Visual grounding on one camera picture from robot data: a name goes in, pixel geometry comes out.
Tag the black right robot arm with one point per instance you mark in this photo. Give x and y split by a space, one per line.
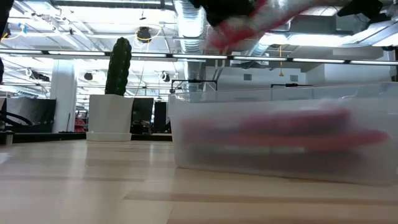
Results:
360 7

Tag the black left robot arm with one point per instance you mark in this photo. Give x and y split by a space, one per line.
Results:
5 12

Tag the black ceiling dome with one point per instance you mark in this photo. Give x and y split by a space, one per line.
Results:
164 76
144 34
88 76

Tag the clear plastic storage bin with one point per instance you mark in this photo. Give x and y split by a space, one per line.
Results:
217 105

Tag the tall green cactus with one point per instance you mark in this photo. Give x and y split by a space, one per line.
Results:
118 68

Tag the black computer monitor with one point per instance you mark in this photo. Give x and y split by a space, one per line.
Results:
143 109
160 115

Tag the white planter pot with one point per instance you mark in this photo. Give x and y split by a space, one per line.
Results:
109 115

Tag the black fabric panel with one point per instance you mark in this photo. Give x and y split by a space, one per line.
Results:
34 112

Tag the silver spiral air duct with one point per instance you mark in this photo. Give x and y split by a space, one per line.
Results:
192 40
261 49

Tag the black frame bar with lights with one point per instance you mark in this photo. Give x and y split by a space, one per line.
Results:
264 58

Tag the black metal frame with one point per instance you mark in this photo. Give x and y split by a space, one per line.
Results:
192 81

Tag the black table edge rail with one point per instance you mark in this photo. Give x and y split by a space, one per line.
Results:
46 137

